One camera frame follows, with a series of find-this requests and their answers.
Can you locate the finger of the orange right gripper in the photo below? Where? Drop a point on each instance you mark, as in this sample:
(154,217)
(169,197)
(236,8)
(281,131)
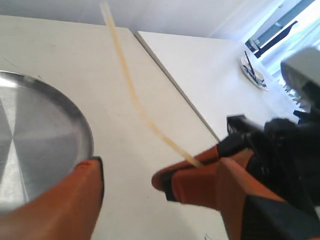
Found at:
(187,184)

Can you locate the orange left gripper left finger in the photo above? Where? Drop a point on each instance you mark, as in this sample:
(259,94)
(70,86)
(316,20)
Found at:
(67,211)

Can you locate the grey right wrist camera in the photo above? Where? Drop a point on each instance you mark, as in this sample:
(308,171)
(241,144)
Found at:
(301,72)

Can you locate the round silver metal plate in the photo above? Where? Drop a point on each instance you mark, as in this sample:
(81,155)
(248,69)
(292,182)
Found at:
(43,136)

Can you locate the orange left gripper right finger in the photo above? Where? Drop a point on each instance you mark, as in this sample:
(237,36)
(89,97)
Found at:
(250,211)

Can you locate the blue patterned white plate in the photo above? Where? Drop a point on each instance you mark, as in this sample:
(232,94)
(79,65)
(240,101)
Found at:
(253,75)

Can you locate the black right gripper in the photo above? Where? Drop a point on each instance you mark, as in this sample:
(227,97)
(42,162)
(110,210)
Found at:
(286,156)

